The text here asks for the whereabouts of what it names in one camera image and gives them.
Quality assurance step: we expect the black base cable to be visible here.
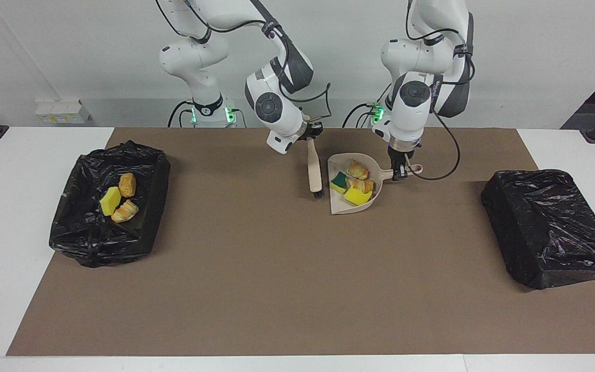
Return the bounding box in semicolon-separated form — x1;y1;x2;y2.
167;100;195;128
341;101;381;129

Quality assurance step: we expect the beige plastic dustpan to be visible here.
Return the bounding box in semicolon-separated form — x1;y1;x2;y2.
326;152;424;215

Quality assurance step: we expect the black bag-lined bin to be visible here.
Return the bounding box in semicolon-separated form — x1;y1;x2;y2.
49;141;171;268
481;169;595;290

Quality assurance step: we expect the pale toy croissant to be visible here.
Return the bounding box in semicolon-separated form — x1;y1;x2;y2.
111;199;139;224

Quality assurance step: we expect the small yellow sponge piece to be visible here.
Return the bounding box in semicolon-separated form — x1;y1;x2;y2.
342;187;373;206

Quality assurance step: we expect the brown table mat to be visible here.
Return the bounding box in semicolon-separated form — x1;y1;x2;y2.
6;128;595;357

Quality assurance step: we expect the white wall socket box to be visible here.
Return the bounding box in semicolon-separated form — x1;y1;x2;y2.
35;100;91;125

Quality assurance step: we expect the black right base cable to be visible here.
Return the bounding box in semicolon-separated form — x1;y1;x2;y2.
167;100;195;128

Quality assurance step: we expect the brown toy bread roll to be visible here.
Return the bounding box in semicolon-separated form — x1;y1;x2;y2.
118;172;137;198

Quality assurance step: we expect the notched yellow sponge piece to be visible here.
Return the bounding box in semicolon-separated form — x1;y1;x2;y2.
330;171;349;195

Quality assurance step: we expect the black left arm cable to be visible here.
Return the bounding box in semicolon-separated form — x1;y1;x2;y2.
406;0;477;182

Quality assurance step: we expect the beige hand brush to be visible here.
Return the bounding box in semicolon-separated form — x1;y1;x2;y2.
306;138;325;200

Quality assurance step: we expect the black left base cable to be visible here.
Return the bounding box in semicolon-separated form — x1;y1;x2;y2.
341;101;381;129

